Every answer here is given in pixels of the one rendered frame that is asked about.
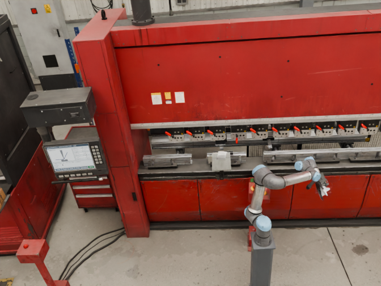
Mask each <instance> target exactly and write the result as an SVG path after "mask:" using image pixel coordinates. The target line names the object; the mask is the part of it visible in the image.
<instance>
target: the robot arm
mask: <svg viewBox="0 0 381 286"><path fill-rule="evenodd" d="M294 166H295V169H296V170H298V171H302V172H300V173H296V174H291V175H287V176H276V175H274V174H273V173H272V172H271V171H270V170H269V169H268V168H267V167H266V166H264V165H258V166H256V167H255V168H254V169H253V171H252V175H253V176H254V180H253V181H254V183H255V187H254V190H253V195H252V200H251V204H250V205H249V206H247V208H246V209H245V210H244V215H245V216H246V218H247V219H248V220H249V221H250V222H251V224H252V225H253V226H254V227H255V228H256V233H255V235H254V236H253V240H254V243H255V244H256V245H258V246H260V247H268V246H270V245H271V243H272V236H271V234H270V231H271V227H272V224H271V220H270V218H269V217H267V216H264V215H262V210H263V209H262V207H261V205H262V202H263V197H264V192H265V188H268V189H272V190H279V189H283V188H285V187H286V186H289V185H292V184H296V183H300V182H305V181H307V180H312V182H311V183H310V184H308V185H307V186H306V189H308V190H309V189H310V188H311V187H312V185H313V184H314V183H315V185H316V188H317V191H318V194H319V196H320V198H321V199H322V200H323V197H322V196H324V195H327V193H326V192H327V191H329V190H330V188H326V187H327V185H329V183H326V181H327V179H326V178H325V176H324V174H323V173H320V171H319V169H318V167H317V165H316V162H315V160H314V159H313V157H307V158H305V159H304V161H298V162H296V163H295V165H294ZM327 182H328V181H327ZM327 196H328V195H327Z"/></svg>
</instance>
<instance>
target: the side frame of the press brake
mask: <svg viewBox="0 0 381 286"><path fill-rule="evenodd" d="M104 11H105V15H106V17H107V19H106V20H102V19H101V18H102V17H101V10H99V11H98V13H97V14H96V15H95V16H94V17H93V18H92V19H91V20H90V21H89V23H88V24H87V25H86V26H85V27H84V29H82V30H81V31H80V33H79V34H78V35H77V36H76V37H75V39H74V40H73V41H72V43H73V47H74V50H75V54H76V57H77V61H78V65H79V68H80V71H81V75H82V79H83V83H84V86H85V87H91V86H92V92H93V95H94V99H95V103H96V107H97V108H96V111H95V114H94V122H95V125H96V129H97V132H98V135H99V137H100V140H101V144H102V147H103V151H104V155H105V158H106V162H107V165H108V169H109V175H110V178H111V182H112V185H113V189H114V192H115V196H116V200H117V203H118V207H119V210H120V214H121V218H122V221H123V224H124V228H125V232H126V236H127V238H144V237H146V238H148V237H149V233H150V220H149V217H148V215H147V212H146V208H145V203H144V199H143V194H142V190H141V185H140V181H139V177H138V169H139V165H140V162H141V161H143V156H144V155H152V153H151V147H150V141H149V135H148V131H147V129H131V126H130V121H129V116H128V110H127V107H126V102H125V97H124V92H123V89H122V83H121V78H120V73H119V70H118V64H117V60H116V55H115V47H113V43H112V38H111V33H110V30H111V28H112V27H113V25H114V24H115V22H116V21H117V20H123V19H127V14H126V9H125V8H119V9H104Z"/></svg>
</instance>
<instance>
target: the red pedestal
mask: <svg viewBox="0 0 381 286"><path fill-rule="evenodd" d="M48 250H49V246H48V244H47V242H46V240H45V239H24V240H23V242H22V244H21V245H20V248H19V249H18V251H17V253H16V257H17V258H18V260H19V261H20V263H35V265H36V267H37V268H38V270H39V272H40V273H41V275H42V277H43V279H44V281H45V283H46V285H47V286H70V284H69V282H68V280H53V279H52V277H51V275H50V273H49V271H48V269H47V267H46V265H45V264H44V259H45V257H46V255H47V253H48Z"/></svg>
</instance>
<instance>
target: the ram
mask: <svg viewBox="0 0 381 286"><path fill-rule="evenodd" d="M115 55H116V60H117V64H118V70H119V73H120V78H121V83H122V89H123V92H124V97H125V102H126V107H127V110H128V116H129V121H130V124H145V123H171V122H186V121H212V120H239V119H266V118H280V117H306V116H333V115H360V114H374V113H381V31H374V32H368V31H367V32H355V33H337V34H327V35H308V36H290V37H271V38H261V39H243V40H224V41H206V42H196V43H177V44H159V45H140V46H130V47H116V48H115ZM165 92H170V94H171V99H166V98H165ZM175 92H184V98H185V103H176V102H175ZM151 93H160V94H161V99H162V104H153V101H152V97H151ZM166 100H171V104H166ZM374 119H381V116H378V117H351V118H336V119H309V120H282V121H255V122H241V123H214V124H186V125H159V126H145V127H131V129H151V128H179V127H207V126H221V125H248V124H276V123H304V122H318V121H346V120H374Z"/></svg>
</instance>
